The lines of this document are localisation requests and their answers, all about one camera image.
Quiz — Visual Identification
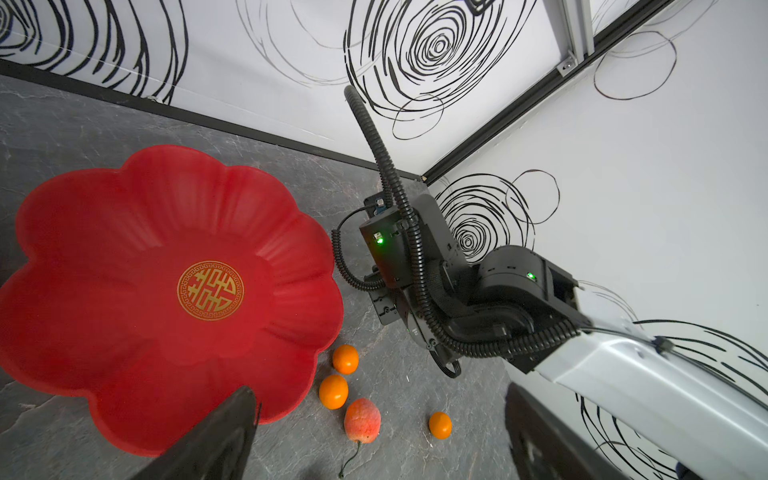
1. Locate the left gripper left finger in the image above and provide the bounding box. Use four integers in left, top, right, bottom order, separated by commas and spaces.
134, 386, 260, 479

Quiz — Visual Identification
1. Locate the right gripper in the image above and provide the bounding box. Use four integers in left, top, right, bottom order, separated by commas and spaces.
359, 193, 479, 378

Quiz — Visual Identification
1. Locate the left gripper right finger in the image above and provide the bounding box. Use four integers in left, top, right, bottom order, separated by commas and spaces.
505, 383, 624, 479

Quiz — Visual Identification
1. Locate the orange fake tangerine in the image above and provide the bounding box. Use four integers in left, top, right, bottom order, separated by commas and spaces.
318, 375, 349, 410
332, 344, 359, 375
428, 411, 453, 440

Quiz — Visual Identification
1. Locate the red flower-shaped fruit bowl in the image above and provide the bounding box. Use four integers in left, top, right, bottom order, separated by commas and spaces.
1, 145, 344, 457

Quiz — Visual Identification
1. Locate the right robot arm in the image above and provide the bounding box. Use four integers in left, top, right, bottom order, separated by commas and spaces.
360, 193, 767, 479

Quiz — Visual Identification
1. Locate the pink fake peach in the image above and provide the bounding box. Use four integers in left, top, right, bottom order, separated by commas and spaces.
338, 398, 382, 479

